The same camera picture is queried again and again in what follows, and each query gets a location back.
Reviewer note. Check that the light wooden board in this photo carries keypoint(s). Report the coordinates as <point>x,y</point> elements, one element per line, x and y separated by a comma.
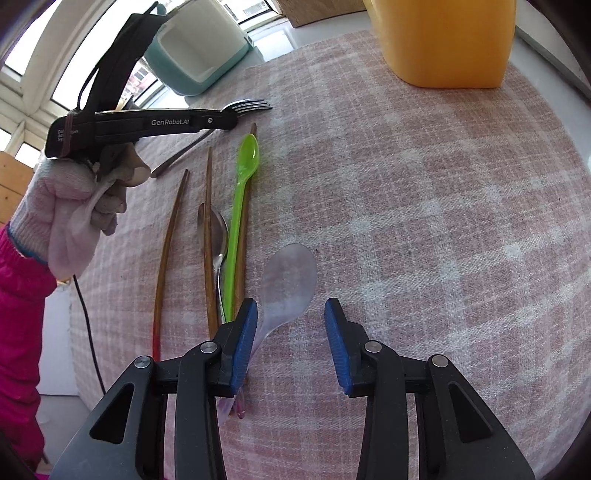
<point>318,11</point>

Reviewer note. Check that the person's left forearm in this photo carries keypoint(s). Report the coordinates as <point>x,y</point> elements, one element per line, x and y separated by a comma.
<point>18,346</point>

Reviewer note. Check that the yellow plastic container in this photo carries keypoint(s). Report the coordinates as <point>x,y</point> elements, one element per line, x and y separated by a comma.
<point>438,41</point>

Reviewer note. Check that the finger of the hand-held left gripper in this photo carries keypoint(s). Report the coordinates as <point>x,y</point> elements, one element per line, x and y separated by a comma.
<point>219,121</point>

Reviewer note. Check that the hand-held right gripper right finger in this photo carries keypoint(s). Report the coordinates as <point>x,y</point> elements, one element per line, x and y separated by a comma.
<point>337,350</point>

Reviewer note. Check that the brown wooden plank panel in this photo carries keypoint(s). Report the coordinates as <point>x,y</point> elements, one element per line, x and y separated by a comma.
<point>9,184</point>

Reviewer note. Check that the wooden chopstick red end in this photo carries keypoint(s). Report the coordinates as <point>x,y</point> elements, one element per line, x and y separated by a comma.
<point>203,240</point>
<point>252,129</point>
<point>168,244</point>
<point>208,184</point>

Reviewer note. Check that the person's left hand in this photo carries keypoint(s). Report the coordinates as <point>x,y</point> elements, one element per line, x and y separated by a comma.
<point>60,198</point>

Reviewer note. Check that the clear plastic spoon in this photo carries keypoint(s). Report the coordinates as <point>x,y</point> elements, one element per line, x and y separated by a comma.
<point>288,277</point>

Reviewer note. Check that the pink checked tablecloth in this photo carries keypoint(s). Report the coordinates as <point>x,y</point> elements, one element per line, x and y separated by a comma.
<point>415,207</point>

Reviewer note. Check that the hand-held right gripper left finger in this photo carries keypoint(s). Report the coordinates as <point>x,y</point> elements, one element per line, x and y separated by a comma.
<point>244,341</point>

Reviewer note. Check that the metal fork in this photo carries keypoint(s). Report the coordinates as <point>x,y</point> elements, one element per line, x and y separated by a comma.
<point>249,107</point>

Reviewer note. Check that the metal spoon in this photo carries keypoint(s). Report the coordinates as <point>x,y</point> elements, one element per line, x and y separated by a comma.
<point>221,240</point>

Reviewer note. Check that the white window frame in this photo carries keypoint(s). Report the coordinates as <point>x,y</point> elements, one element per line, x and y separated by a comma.
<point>46,60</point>

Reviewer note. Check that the green plastic spoon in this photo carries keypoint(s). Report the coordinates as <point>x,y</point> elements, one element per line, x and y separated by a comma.
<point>247,154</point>

